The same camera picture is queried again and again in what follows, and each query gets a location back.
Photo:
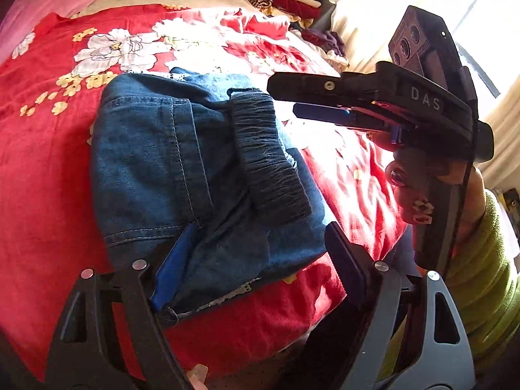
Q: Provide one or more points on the green sleeve forearm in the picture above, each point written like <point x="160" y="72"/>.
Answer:
<point x="483" y="281"/>

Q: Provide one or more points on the right hand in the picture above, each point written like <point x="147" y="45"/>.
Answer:
<point x="415" y="201"/>

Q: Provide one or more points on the red floral blanket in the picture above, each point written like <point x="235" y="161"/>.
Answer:
<point x="49" y="99"/>

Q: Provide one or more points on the blue denim lace-trimmed pants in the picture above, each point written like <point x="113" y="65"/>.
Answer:
<point x="195" y="174"/>

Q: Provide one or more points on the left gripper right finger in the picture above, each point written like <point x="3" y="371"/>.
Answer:
<point x="408" y="335"/>

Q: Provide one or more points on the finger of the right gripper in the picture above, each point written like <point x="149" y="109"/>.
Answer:
<point x="348" y="118"/>
<point x="351" y="88"/>

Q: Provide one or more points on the pink rolled quilt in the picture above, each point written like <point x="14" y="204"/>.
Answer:
<point x="48" y="4"/>

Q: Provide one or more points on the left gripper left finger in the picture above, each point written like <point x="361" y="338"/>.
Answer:
<point x="108" y="335"/>

